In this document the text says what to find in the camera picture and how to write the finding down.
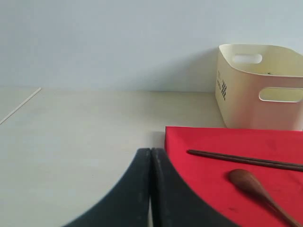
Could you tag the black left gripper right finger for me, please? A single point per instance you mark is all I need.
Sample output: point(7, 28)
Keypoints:
point(174, 203)

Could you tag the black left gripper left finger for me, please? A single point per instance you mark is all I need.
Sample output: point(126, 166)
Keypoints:
point(127, 203)

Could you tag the dark wooden chopstick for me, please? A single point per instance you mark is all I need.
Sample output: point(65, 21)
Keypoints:
point(236, 158)

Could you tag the brown wooden spoon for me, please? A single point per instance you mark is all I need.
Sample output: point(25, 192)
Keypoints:
point(248, 183)

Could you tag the red tablecloth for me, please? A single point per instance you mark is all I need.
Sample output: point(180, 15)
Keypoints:
point(207, 177)

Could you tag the cream plastic storage bin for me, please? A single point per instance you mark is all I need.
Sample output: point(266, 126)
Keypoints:
point(260, 87)

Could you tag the white thin stick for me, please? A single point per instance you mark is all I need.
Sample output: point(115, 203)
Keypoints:
point(13, 98)

